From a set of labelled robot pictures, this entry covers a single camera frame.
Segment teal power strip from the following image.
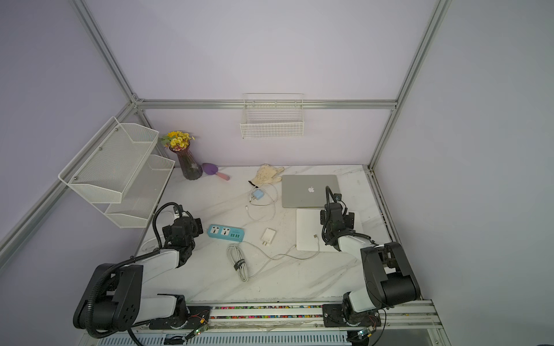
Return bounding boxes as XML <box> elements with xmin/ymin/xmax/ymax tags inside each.
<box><xmin>207</xmin><ymin>224</ymin><xmax>245</xmax><ymax>242</ymax></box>

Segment white laptop charger brick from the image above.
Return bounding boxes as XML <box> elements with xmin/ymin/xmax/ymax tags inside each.
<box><xmin>261</xmin><ymin>228</ymin><xmax>276</xmax><ymax>246</ymax></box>

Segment thin white charger cable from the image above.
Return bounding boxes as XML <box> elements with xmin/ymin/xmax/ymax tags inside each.
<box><xmin>244</xmin><ymin>183</ymin><xmax>278</xmax><ymax>223</ymax></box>

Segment light blue small charger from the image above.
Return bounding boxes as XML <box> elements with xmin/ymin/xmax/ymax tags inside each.
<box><xmin>251</xmin><ymin>188</ymin><xmax>265</xmax><ymax>200</ymax></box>

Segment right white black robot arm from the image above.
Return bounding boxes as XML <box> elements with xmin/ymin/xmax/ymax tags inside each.
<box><xmin>320</xmin><ymin>202</ymin><xmax>421</xmax><ymax>327</ymax></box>

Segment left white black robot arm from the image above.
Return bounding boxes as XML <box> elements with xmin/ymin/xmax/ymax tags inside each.
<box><xmin>73</xmin><ymin>216</ymin><xmax>203</xmax><ymax>339</ymax></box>

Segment silver apple laptop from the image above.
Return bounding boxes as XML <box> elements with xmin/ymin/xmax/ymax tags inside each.
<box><xmin>281</xmin><ymin>174</ymin><xmax>340</xmax><ymax>208</ymax></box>

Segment dark purple glass vase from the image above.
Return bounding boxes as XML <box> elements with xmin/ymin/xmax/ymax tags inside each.
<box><xmin>170</xmin><ymin>146</ymin><xmax>203</xmax><ymax>180</ymax></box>

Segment purple pink hairbrush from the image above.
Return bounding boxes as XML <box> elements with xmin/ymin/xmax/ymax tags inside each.
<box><xmin>202</xmin><ymin>163</ymin><xmax>230</xmax><ymax>181</ymax></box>

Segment beige work glove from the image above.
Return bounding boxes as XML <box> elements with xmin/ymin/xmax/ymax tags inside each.
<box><xmin>248</xmin><ymin>164</ymin><xmax>285</xmax><ymax>188</ymax></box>

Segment white two-tier mesh shelf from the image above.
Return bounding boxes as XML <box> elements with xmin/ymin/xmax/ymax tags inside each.
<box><xmin>59</xmin><ymin>118</ymin><xmax>175</xmax><ymax>229</ymax></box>

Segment yellow artificial flowers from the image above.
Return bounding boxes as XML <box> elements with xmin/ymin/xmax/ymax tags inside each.
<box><xmin>160</xmin><ymin>131</ymin><xmax>196</xmax><ymax>151</ymax></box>

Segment bundled white power cord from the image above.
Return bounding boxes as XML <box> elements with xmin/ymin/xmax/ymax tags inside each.
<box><xmin>226</xmin><ymin>243</ymin><xmax>251</xmax><ymax>283</ymax></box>

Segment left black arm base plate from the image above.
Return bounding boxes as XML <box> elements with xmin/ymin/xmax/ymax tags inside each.
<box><xmin>149</xmin><ymin>306</ymin><xmax>212</xmax><ymax>330</ymax></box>

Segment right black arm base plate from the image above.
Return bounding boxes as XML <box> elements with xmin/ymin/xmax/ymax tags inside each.
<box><xmin>322</xmin><ymin>304</ymin><xmax>382</xmax><ymax>327</ymax></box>

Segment black corrugated cable conduit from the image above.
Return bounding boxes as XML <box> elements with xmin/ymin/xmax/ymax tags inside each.
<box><xmin>84</xmin><ymin>202</ymin><xmax>183</xmax><ymax>346</ymax></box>

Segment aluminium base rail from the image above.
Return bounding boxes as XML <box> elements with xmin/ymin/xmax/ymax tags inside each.
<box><xmin>132</xmin><ymin>301</ymin><xmax>443</xmax><ymax>330</ymax></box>

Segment white wire wall basket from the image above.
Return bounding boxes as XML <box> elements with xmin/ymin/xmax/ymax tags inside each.
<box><xmin>239</xmin><ymin>93</ymin><xmax>304</xmax><ymax>139</ymax></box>

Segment aluminium frame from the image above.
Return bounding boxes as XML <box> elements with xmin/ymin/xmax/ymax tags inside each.
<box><xmin>1</xmin><ymin>1</ymin><xmax>451</xmax><ymax>271</ymax></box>

